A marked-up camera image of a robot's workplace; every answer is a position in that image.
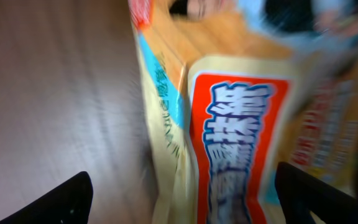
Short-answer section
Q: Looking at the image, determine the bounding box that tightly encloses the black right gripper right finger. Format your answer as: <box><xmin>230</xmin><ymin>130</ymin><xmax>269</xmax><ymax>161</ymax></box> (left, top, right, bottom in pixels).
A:
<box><xmin>275</xmin><ymin>162</ymin><xmax>358</xmax><ymax>224</ymax></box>

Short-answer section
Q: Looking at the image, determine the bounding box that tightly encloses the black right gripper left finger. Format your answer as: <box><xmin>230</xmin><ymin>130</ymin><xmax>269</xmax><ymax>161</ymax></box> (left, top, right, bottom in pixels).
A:
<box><xmin>0</xmin><ymin>171</ymin><xmax>93</xmax><ymax>224</ymax></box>

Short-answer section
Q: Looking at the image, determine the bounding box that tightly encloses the orange snack bag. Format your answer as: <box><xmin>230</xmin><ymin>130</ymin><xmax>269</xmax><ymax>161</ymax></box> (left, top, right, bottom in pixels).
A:
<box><xmin>129</xmin><ymin>0</ymin><xmax>358</xmax><ymax>223</ymax></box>

